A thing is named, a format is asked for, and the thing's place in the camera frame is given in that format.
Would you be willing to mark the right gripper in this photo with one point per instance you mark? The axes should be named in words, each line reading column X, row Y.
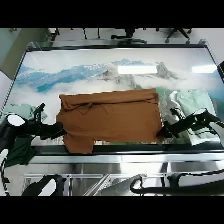
column 170, row 130

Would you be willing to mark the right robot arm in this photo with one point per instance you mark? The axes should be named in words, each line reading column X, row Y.
column 200, row 120

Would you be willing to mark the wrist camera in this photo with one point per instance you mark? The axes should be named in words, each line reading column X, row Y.
column 40, row 109
column 176, row 113

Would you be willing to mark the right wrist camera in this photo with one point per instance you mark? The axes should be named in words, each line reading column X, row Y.
column 176, row 113

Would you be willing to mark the dark green garment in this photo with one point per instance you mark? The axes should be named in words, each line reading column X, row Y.
column 20, row 150

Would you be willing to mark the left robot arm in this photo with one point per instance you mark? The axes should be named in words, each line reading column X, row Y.
column 23, row 128

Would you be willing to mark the black office chair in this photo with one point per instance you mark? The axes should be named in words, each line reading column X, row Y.
column 177, row 31
column 128, row 32

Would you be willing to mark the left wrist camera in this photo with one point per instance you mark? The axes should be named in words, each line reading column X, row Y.
column 40, row 109

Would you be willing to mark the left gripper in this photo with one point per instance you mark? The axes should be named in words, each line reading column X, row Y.
column 53, row 130

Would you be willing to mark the silver frame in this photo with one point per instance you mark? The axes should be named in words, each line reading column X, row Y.
column 100, row 158

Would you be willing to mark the pale green garment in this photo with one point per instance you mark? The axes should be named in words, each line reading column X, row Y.
column 193, row 101
column 20, row 108

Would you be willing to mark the brown T-shirt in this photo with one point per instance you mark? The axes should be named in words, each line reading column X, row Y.
column 110, row 116

